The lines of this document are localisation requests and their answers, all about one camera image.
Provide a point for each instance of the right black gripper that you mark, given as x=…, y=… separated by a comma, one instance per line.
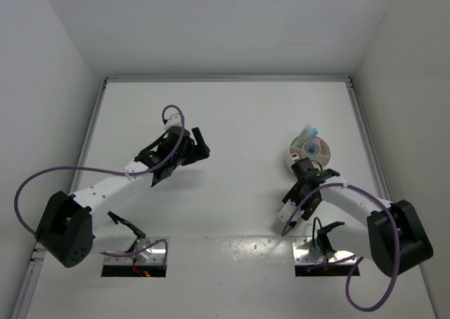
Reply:
x=292, y=194

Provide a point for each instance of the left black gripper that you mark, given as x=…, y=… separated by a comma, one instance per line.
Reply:
x=197, y=151

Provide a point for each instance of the clear blue pen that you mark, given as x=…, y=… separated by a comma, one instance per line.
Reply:
x=310, y=149

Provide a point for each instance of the green highlighter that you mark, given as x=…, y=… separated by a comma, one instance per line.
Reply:
x=295, y=142

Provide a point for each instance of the yellow highlighter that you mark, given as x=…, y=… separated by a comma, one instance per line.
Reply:
x=303, y=138

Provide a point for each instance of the blue highlighter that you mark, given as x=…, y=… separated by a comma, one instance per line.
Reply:
x=313, y=134

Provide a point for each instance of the pink eraser case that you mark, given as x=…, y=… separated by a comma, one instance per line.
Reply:
x=317, y=144

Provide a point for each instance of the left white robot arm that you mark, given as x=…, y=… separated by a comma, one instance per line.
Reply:
x=83, y=222

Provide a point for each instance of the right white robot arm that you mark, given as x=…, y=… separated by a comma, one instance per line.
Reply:
x=391, y=233

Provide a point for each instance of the white round divided container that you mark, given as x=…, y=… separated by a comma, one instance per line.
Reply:
x=320, y=161

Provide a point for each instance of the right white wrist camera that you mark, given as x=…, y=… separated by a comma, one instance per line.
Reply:
x=286, y=213

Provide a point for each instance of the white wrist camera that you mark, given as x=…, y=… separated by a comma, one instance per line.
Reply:
x=286, y=213
x=173, y=120

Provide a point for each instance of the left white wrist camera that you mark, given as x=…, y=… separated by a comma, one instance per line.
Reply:
x=173, y=120

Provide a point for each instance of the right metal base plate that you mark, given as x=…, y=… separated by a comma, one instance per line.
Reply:
x=305, y=254

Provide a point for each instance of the metal base plate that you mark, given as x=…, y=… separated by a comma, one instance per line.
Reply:
x=147, y=251
x=305, y=254

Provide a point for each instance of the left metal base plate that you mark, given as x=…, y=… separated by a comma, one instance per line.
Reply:
x=147, y=251

